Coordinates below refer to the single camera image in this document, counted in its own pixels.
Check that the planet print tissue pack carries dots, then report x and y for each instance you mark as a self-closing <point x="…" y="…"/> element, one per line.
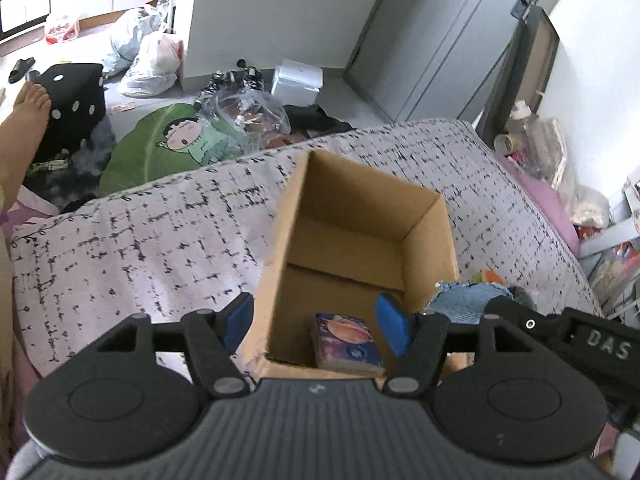
<point x="345" y="342"/>

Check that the clear crumpled plastic bag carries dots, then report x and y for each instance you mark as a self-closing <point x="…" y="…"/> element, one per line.
<point x="250" y="110"/>

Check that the black white-dotted dice cushion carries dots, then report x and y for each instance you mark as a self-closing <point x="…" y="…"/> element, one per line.
<point x="70" y="100"/>

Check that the dark fuzzy rug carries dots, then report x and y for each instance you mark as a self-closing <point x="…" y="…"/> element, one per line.
<point x="85" y="165"/>

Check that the brown cardboard box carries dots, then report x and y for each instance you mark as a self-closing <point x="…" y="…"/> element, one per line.
<point x="350" y="240"/>

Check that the purple bed sheet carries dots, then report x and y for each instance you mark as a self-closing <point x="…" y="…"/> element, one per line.
<point x="545" y="195"/>

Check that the clear plastic wrapped bundle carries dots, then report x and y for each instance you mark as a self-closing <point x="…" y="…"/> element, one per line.
<point x="547" y="150"/>

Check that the orange plush toy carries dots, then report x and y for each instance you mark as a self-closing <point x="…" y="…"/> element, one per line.
<point x="490" y="276"/>

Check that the blue denim cloth pouch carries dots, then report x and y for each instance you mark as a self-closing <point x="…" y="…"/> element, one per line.
<point x="460" y="301"/>

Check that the black clothing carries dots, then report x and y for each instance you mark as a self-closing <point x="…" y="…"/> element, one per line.
<point x="315" y="117"/>

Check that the grey cluttered storage shelf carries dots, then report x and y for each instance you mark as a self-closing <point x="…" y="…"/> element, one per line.
<point x="612" y="255"/>

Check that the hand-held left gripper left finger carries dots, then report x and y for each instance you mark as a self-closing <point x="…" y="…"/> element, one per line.
<point x="239" y="321"/>

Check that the black slipper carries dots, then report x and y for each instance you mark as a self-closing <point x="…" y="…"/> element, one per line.
<point x="21" y="69"/>

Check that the grey door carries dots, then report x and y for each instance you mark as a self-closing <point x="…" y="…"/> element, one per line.
<point x="435" y="35"/>

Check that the green leaf cartoon cushion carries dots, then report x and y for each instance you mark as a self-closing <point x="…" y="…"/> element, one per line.
<point x="145" y="145"/>

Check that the bare foot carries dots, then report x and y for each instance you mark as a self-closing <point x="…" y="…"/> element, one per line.
<point x="20" y="125"/>

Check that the red white plastic bag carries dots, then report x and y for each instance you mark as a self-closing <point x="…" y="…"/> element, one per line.
<point x="61" y="29"/>

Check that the pale blue plastic bag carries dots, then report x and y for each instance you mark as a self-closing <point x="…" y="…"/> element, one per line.
<point x="127" y="35"/>

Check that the grey black-flecked blanket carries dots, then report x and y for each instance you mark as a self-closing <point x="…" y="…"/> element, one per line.
<point x="175" y="240"/>

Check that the black white shoes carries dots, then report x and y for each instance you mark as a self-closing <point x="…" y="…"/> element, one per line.
<point x="240" y="79"/>

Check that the white fluffy bundle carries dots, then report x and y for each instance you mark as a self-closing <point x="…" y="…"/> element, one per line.
<point x="590" y="207"/>

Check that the white square box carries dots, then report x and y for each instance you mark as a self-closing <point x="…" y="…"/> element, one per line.
<point x="295" y="82"/>

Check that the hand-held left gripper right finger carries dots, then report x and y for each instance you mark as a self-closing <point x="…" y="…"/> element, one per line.
<point x="392" y="329"/>

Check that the dark brown door frame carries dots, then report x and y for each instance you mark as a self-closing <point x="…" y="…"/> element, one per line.
<point x="520" y="70"/>

